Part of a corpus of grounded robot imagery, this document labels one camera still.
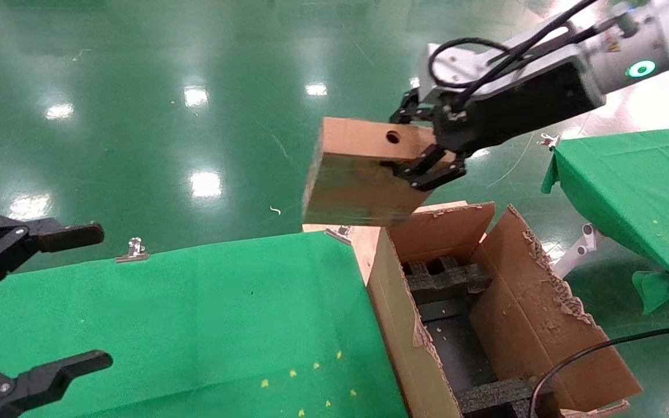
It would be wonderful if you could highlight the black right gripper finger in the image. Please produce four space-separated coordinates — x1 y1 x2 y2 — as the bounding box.
380 144 467 192
390 87 438 125

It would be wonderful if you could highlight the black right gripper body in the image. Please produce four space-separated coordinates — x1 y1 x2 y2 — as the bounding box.
436 55 607 154

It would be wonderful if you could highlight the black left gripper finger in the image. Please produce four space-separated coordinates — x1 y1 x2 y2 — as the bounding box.
0 216 105 298
0 351 113 418

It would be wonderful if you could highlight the small brown cardboard box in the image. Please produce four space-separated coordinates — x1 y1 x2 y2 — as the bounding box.
301 116 469 228

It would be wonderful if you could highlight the large open cardboard carton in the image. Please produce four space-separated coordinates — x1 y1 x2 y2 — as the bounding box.
366 200 643 418

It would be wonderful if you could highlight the black foam insert block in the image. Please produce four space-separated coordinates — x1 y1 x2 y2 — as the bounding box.
401 255 493 305
456 374 556 418

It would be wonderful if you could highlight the green table cloth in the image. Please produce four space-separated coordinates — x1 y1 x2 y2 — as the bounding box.
541 125 669 315
0 231 408 418

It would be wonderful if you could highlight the white table leg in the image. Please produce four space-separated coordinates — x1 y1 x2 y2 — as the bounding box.
551 224 607 280

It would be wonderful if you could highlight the black foam base pad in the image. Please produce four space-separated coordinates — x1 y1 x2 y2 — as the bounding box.
419 299 506 392

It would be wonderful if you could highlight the black braided camera cable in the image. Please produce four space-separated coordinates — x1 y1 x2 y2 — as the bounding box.
427 0 602 108

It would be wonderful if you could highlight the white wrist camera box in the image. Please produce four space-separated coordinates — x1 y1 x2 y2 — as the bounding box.
419 42 489 102

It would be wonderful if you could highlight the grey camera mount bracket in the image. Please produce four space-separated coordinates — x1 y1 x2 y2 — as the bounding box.
485 20 579 64

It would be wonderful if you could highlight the thin black cable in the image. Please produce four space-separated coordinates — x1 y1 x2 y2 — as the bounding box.
529 324 669 418

